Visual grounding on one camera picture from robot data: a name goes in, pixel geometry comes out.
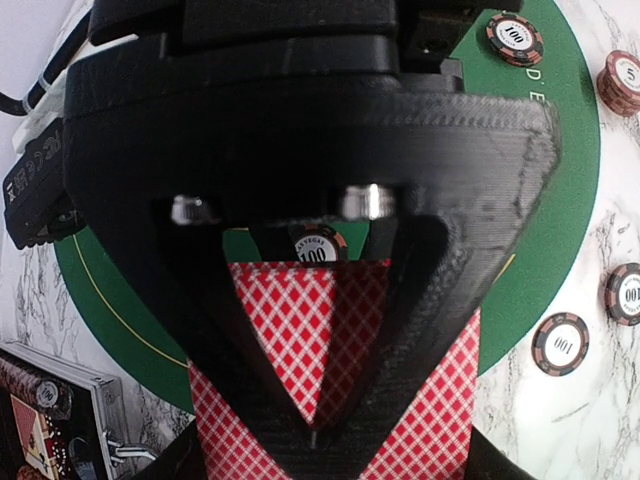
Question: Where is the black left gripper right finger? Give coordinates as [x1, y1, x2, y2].
[464, 427, 530, 480]

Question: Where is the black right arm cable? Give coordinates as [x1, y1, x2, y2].
[0, 9, 94, 119]

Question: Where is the aluminium poker chip case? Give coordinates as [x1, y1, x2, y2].
[1, 342, 159, 479]

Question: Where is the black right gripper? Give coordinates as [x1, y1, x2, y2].
[64, 1, 465, 220]

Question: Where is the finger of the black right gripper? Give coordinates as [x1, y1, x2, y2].
[89, 200, 320, 479]
[309, 94, 561, 479]

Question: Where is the black poker chip stack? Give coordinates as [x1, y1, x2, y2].
[604, 262, 640, 327]

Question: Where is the round green poker mat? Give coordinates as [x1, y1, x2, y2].
[52, 0, 604, 419]

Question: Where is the red poker chip stack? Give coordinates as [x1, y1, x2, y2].
[596, 50, 639, 117]

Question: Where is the red playing card deck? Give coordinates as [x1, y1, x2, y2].
[189, 262, 481, 479]

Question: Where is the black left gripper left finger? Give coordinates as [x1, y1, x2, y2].
[132, 424, 208, 480]

